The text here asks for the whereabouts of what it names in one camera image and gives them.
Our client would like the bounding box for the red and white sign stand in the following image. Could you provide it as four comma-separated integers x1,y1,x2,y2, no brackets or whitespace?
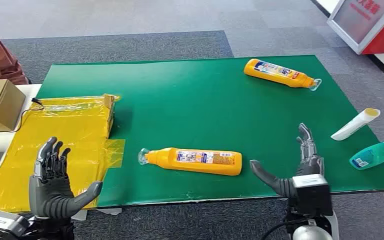
326,0,384,56

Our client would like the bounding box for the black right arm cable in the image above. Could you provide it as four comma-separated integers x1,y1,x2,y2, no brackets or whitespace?
260,218,294,240

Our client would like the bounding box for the orange bottle with white label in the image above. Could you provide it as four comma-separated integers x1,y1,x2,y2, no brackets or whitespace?
137,147,243,177

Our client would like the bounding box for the teal plastic bottle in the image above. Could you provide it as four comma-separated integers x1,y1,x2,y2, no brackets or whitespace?
348,140,384,171

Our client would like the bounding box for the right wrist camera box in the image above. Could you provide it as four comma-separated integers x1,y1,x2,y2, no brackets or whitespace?
291,174,334,217

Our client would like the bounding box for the yellow plastic sheet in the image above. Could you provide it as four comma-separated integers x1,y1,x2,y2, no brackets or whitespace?
0,93,126,216

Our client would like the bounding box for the white tube with yellow cap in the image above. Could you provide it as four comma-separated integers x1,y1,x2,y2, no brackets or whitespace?
330,107,381,142

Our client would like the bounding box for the white paper scrap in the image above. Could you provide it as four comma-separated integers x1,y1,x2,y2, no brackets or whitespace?
96,207,123,217
71,209,89,222

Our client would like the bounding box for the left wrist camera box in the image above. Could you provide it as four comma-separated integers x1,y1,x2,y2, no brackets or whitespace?
0,210,31,239

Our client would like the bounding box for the green table mat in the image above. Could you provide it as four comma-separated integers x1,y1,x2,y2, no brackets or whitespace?
36,54,384,208

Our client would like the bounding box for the orange bottle with blue label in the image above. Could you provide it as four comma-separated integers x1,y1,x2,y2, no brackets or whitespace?
243,58,323,92

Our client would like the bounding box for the thin black table cable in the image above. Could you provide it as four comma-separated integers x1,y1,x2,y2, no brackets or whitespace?
0,97,45,135

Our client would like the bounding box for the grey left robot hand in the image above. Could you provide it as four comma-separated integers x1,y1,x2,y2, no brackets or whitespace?
28,136,103,220

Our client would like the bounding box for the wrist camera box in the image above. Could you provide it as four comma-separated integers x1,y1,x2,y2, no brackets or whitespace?
291,174,334,217
0,210,31,239

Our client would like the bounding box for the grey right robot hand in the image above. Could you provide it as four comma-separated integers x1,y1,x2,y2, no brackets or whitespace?
249,123,325,200

